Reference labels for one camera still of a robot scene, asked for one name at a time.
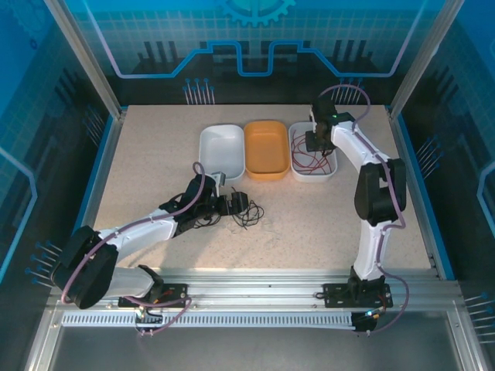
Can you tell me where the white plastic bin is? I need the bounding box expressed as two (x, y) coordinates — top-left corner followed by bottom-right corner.
(198, 123), (246, 183)
(288, 121), (338, 183)

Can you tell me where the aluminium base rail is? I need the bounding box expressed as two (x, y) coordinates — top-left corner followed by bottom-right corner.
(49, 266), (465, 315)

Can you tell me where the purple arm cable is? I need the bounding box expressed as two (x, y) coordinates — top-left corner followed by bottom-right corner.
(320, 84), (410, 334)
(61, 162), (193, 337)

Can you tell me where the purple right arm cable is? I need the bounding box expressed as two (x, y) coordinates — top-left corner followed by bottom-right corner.
(320, 84), (410, 334)

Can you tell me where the thin black wire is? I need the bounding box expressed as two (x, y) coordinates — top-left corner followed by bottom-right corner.
(231, 199), (267, 230)
(193, 214), (221, 230)

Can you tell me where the aluminium frame post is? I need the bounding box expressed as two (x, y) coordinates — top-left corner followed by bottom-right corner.
(388, 0), (465, 121)
(42, 0), (128, 117)

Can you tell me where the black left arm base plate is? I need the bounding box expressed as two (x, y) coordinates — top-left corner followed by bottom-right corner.
(118, 283), (189, 310)

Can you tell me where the white slotted cable duct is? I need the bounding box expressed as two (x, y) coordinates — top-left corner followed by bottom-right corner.
(61, 311), (357, 330)

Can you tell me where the orange plastic bin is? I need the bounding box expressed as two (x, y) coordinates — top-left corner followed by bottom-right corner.
(243, 120), (291, 181)

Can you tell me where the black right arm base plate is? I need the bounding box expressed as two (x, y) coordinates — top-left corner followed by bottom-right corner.
(323, 283), (394, 309)

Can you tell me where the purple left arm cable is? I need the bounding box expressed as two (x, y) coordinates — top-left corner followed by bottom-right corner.
(61, 162), (193, 337)

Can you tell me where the thin red wire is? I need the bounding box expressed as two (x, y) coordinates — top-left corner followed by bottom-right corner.
(290, 129), (334, 174)

